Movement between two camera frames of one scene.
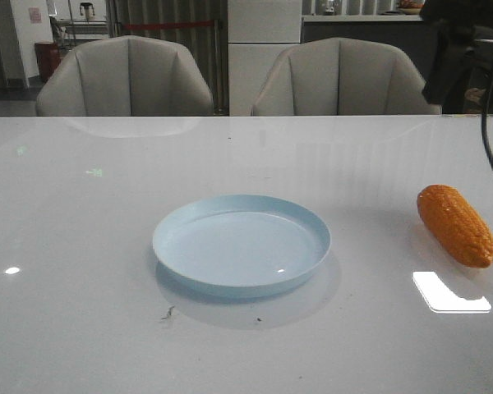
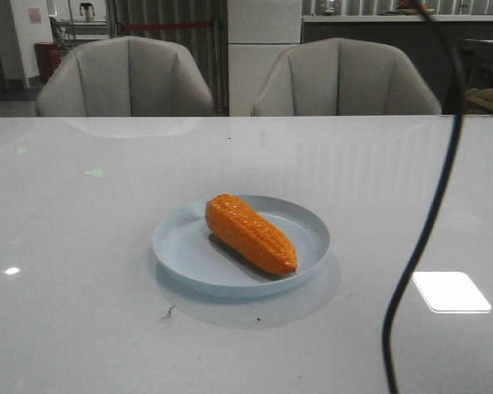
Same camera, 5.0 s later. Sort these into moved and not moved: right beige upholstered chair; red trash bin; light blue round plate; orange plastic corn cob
Moved: orange plastic corn cob
Not moved: light blue round plate; red trash bin; right beige upholstered chair
